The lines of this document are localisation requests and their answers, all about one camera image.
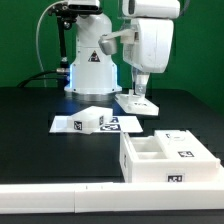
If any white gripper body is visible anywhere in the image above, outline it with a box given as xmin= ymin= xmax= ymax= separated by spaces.
xmin=123 ymin=18 xmax=174 ymax=73

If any white door panel with knob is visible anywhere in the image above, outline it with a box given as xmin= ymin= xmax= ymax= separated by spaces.
xmin=115 ymin=89 xmax=159 ymax=116

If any white cabinet box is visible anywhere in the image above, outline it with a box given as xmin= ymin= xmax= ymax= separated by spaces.
xmin=119 ymin=132 xmax=221 ymax=183

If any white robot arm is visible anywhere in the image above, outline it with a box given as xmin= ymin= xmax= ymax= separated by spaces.
xmin=65 ymin=0 xmax=189 ymax=98

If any white flat top panel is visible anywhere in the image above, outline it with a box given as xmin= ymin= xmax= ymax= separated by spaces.
xmin=50 ymin=116 xmax=143 ymax=134

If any small white block part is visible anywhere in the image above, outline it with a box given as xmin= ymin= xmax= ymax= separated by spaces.
xmin=67 ymin=106 xmax=113 ymax=134

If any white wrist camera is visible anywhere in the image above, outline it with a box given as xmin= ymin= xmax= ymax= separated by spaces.
xmin=98 ymin=29 xmax=136 ymax=55

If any black camera stand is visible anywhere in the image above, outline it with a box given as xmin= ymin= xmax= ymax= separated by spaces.
xmin=48 ymin=2 xmax=77 ymax=73

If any black cable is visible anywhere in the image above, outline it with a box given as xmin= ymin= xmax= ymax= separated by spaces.
xmin=15 ymin=69 xmax=68 ymax=89

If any grey cable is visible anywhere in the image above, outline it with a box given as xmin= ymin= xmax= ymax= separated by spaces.
xmin=35 ymin=0 xmax=69 ymax=88

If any white front fence rail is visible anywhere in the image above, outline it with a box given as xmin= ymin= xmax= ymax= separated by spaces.
xmin=0 ymin=182 xmax=224 ymax=214

